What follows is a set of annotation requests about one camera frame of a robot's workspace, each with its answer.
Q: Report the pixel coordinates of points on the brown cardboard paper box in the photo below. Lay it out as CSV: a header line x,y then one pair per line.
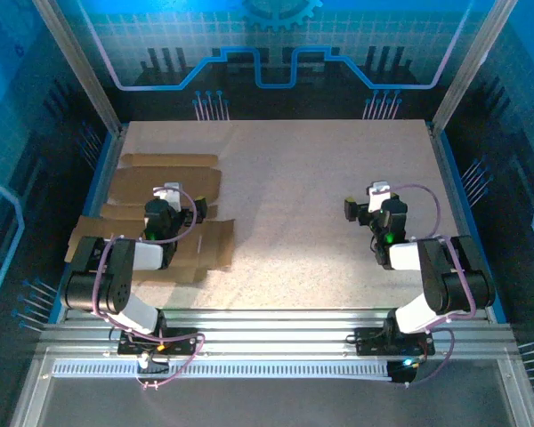
x,y
204,249

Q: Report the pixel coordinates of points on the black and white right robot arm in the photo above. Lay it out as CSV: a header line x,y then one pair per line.
x,y
454,284

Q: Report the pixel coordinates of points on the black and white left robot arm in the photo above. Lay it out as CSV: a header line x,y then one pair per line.
x,y
115,276

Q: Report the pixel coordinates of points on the black controller module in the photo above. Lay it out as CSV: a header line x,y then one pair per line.
x,y
402,373

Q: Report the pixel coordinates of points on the grey framed metal panel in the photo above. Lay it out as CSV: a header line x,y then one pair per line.
x,y
271,400

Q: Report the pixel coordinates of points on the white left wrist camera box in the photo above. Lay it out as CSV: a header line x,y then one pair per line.
x,y
169,194

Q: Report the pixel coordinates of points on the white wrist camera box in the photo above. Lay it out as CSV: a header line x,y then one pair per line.
x,y
169,194
378,194

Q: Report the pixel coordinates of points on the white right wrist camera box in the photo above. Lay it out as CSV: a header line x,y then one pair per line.
x,y
378,194

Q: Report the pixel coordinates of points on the blue-edged aluminium side rail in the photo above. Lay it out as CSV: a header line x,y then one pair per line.
x,y
450,178
115,147

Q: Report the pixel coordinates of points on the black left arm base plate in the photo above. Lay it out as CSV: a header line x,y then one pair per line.
x,y
182,339

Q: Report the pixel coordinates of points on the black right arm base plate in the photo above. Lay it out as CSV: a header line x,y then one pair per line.
x,y
369,340

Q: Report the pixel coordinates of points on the long aluminium frame rail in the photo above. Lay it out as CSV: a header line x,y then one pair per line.
x,y
271,329

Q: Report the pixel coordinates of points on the aluminium frame post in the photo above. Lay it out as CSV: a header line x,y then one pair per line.
x,y
81,66
471,66

